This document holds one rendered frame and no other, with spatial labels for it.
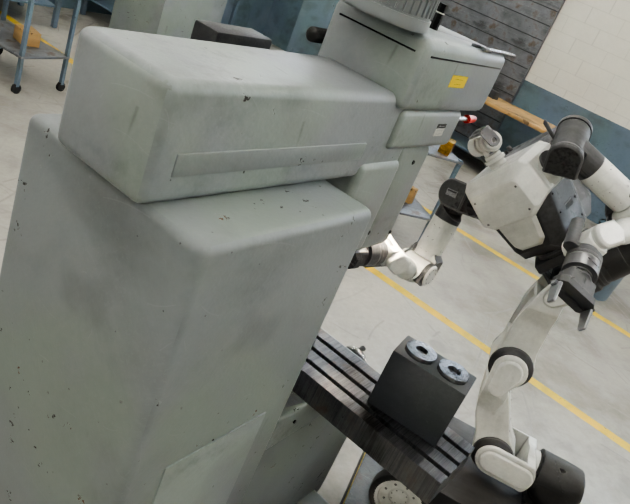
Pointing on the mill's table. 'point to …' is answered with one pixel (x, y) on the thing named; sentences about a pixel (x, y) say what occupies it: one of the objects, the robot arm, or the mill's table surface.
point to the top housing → (412, 61)
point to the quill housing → (394, 199)
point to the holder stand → (421, 389)
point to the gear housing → (423, 128)
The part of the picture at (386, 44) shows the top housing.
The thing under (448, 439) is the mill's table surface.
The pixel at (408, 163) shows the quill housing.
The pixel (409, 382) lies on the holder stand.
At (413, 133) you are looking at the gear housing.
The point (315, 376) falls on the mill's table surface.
